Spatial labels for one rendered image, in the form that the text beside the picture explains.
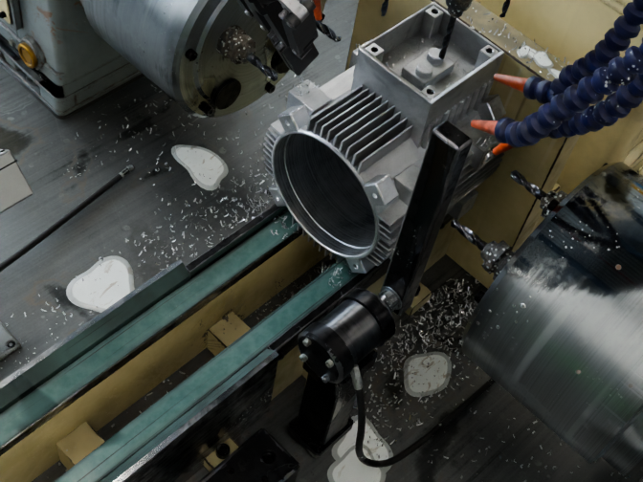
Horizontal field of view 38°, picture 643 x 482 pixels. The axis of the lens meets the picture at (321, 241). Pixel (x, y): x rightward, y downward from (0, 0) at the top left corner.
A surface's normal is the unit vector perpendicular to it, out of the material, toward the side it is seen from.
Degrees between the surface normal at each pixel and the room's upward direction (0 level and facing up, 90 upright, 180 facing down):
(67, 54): 90
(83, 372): 0
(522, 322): 66
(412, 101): 90
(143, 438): 0
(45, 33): 90
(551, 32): 90
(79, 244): 0
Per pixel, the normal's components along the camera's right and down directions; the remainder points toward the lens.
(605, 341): -0.46, 0.04
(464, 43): -0.70, 0.52
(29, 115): 0.12, -0.58
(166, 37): -0.61, 0.29
